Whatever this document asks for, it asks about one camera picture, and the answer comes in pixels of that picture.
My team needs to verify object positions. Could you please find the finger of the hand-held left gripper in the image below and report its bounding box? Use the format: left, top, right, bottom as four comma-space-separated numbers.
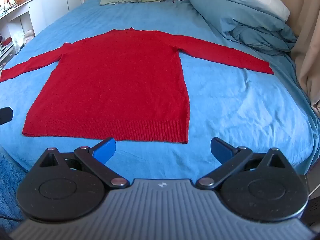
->
0, 106, 13, 125

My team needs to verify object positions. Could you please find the blue rug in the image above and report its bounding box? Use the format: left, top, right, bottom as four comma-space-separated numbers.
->
0, 144, 29, 232

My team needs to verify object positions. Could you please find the long blue bolster pillow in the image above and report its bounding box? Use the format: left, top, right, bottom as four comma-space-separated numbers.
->
188, 0, 298, 56

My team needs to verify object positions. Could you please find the red knit sweater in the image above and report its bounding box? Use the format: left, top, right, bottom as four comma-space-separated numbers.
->
0, 27, 275, 145

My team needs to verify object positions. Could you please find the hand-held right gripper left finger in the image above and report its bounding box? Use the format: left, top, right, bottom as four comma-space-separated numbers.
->
39, 137, 130, 188

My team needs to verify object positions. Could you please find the beige curtain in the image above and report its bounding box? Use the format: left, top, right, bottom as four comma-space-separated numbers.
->
259, 0, 320, 119

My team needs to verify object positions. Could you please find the bed with blue sheet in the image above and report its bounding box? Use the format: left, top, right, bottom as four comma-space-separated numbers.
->
0, 0, 320, 179

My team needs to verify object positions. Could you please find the white shelf unit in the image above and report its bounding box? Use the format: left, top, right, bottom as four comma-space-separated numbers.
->
0, 0, 84, 68

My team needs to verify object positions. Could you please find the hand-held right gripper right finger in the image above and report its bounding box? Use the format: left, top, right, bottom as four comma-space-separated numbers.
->
196, 137, 286, 189

